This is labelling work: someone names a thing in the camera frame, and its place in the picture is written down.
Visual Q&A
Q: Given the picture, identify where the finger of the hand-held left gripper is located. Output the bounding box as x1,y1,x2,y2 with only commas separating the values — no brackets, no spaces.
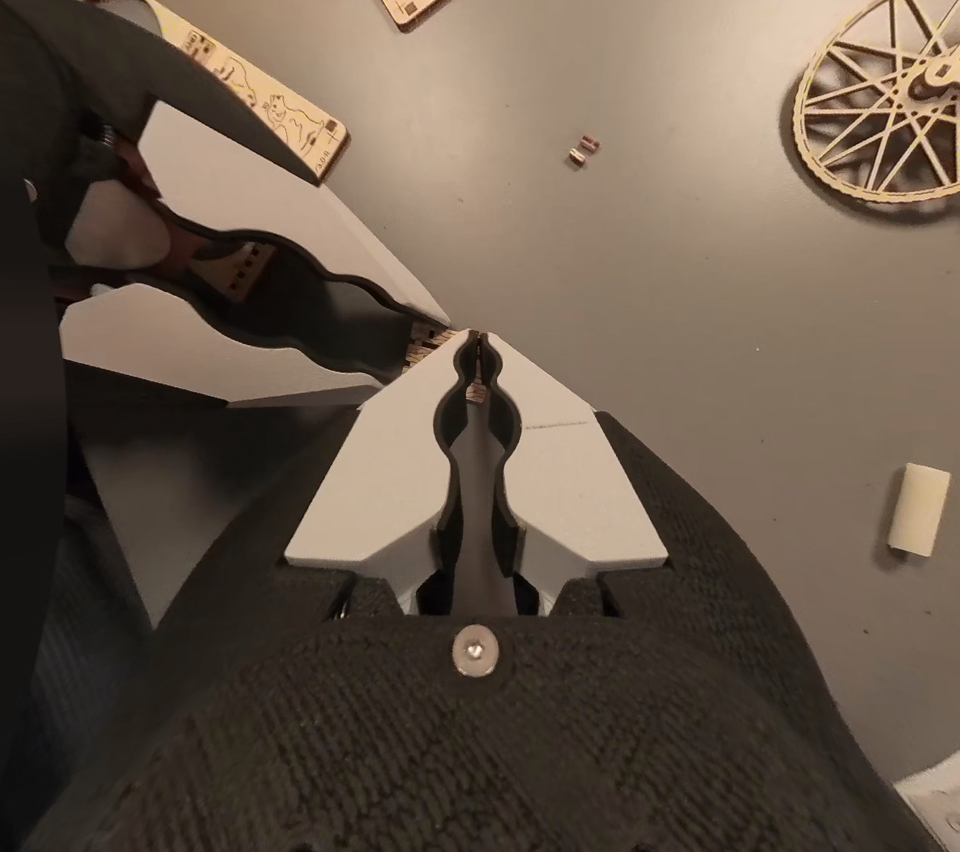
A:
112,100,453,329
58,267,421,412

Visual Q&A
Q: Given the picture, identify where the white instruction booklet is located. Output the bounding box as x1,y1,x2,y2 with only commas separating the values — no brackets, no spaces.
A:
892,765,960,839

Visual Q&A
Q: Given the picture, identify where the white wax block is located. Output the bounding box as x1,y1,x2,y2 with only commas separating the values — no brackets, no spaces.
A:
888,463,951,556

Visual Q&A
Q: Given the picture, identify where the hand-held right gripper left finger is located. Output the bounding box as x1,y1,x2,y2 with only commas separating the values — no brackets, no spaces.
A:
283,329,485,616

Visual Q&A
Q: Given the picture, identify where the wooden bicycle model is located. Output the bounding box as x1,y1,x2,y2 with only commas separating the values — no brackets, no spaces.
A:
792,0,960,217

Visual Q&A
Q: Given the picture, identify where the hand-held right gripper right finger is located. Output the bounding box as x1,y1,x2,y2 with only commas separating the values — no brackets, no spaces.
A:
480,330,670,616

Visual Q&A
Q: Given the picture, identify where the wooden sheet with cat engravings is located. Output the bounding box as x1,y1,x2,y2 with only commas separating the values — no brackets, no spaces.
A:
75,0,351,184

